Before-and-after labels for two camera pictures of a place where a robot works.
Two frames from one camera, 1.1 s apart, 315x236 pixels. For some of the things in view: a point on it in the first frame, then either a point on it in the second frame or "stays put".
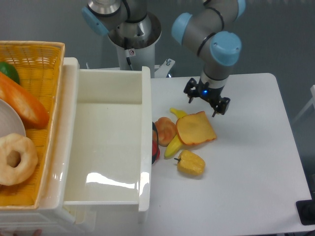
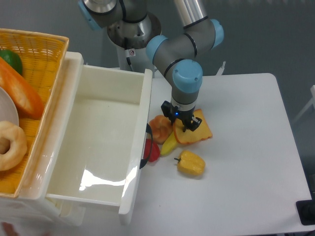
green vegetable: [8, 70] → [13, 59]
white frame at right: [311, 103] stays put
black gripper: [194, 89] → [189, 122]
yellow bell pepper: [190, 163] stays put
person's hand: [35, 232] → [7, 229]
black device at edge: [306, 210] stays put
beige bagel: [10, 175] → [17, 153]
